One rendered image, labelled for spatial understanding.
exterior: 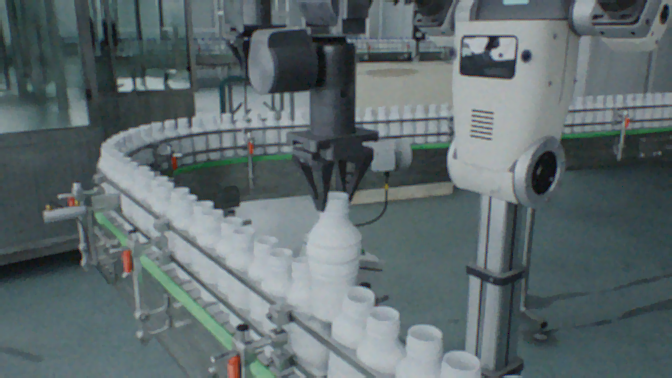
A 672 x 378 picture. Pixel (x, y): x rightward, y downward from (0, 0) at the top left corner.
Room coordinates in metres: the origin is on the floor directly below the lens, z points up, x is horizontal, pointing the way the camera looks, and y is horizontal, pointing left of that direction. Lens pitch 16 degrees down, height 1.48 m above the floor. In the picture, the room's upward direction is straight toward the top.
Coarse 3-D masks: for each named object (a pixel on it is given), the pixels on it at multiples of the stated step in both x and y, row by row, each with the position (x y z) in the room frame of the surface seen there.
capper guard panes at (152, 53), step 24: (96, 0) 5.33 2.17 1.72; (120, 0) 5.45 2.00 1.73; (144, 0) 5.58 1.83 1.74; (168, 0) 5.72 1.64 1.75; (96, 24) 5.31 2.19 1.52; (120, 24) 5.44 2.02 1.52; (144, 24) 5.57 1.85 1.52; (168, 24) 5.71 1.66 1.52; (96, 48) 5.30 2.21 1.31; (120, 48) 5.42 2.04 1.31; (144, 48) 5.56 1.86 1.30; (168, 48) 5.70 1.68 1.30; (96, 72) 5.28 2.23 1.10; (120, 72) 5.41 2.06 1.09; (144, 72) 5.54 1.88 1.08; (168, 72) 5.68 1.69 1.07
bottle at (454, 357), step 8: (448, 352) 0.50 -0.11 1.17; (456, 352) 0.50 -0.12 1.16; (464, 352) 0.50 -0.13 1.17; (448, 360) 0.50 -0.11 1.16; (456, 360) 0.50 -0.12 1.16; (464, 360) 0.50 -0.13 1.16; (472, 360) 0.50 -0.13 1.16; (448, 368) 0.48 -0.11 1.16; (456, 368) 0.50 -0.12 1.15; (464, 368) 0.50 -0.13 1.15; (472, 368) 0.50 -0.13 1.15; (480, 368) 0.49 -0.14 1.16; (448, 376) 0.48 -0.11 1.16; (456, 376) 0.47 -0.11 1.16; (464, 376) 0.47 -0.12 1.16; (472, 376) 0.47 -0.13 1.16; (480, 376) 0.48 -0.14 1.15
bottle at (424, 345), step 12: (420, 324) 0.56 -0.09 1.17; (408, 336) 0.54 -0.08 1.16; (420, 336) 0.56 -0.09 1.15; (432, 336) 0.55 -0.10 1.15; (408, 348) 0.54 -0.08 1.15; (420, 348) 0.52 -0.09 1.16; (432, 348) 0.52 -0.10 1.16; (408, 360) 0.53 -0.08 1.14; (420, 360) 0.52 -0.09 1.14; (432, 360) 0.52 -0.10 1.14; (396, 372) 0.54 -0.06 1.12; (408, 372) 0.53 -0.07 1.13; (420, 372) 0.52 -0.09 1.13; (432, 372) 0.52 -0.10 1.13
